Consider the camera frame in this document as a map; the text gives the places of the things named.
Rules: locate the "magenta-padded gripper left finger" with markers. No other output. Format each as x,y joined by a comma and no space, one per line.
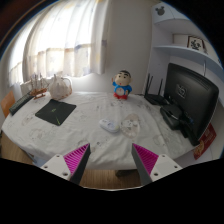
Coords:
60,165

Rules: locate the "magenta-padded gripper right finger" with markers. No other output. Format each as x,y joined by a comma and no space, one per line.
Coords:
162,165

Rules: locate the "white cartoon-printed computer mouse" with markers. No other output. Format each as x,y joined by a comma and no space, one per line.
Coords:
109,125

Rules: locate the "black mouse pad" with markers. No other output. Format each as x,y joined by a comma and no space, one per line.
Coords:
55,111

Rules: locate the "white printed tablecloth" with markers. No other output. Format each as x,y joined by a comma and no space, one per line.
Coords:
83,140

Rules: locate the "black box-shaped device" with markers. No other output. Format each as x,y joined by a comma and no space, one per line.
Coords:
171,116

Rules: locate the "red paper packet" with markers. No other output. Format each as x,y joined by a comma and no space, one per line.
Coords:
206,140

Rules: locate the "black router with antennas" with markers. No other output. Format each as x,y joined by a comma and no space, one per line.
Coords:
156,98

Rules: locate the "black keyboard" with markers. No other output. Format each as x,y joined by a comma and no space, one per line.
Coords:
20,104

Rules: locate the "black monitor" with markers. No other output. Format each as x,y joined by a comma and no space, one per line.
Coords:
193,96

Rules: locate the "large white conch shell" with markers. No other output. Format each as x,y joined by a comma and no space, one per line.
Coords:
60,88

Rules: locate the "wooden model sailing ship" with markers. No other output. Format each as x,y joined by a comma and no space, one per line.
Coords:
38,89

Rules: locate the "orange wooden chair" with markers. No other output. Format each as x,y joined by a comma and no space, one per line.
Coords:
7,103

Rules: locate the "cartoon boy figurine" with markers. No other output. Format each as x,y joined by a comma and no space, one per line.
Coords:
122,87

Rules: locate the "white star-printed curtain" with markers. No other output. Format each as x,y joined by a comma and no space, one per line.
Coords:
63,43

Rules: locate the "white wall shelf unit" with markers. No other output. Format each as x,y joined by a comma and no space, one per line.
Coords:
173,50

